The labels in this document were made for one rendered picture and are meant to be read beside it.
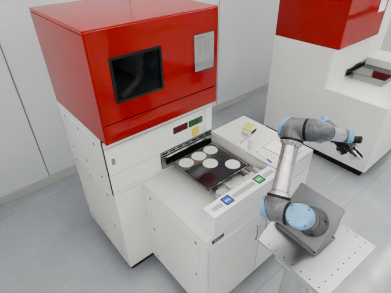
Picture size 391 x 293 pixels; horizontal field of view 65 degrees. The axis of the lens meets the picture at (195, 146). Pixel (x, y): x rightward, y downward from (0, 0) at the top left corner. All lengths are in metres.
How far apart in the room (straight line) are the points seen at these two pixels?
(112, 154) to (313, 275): 1.22
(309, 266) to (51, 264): 1.99
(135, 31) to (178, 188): 0.97
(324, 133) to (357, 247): 0.62
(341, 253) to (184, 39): 1.38
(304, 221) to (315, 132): 0.42
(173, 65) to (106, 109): 0.44
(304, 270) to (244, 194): 0.47
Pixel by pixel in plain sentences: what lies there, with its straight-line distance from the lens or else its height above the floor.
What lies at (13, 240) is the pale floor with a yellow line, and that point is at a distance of 3.18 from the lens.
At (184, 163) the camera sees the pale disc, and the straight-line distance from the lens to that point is 2.04.
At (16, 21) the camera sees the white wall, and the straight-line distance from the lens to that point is 2.98.
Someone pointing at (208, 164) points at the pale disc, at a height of 0.90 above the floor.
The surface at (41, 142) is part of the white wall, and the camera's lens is 3.34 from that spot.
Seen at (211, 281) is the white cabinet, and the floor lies 0.42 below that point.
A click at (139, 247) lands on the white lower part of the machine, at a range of 2.45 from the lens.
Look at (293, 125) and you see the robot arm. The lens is 1.60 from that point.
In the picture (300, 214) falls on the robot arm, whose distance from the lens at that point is 1.49.
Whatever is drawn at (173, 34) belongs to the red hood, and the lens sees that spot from 1.71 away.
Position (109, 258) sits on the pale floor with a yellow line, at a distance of 2.73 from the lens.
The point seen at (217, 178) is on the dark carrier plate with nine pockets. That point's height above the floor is 0.90.
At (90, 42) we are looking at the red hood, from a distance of 1.49.
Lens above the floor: 2.15
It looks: 35 degrees down
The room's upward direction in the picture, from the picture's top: 1 degrees counter-clockwise
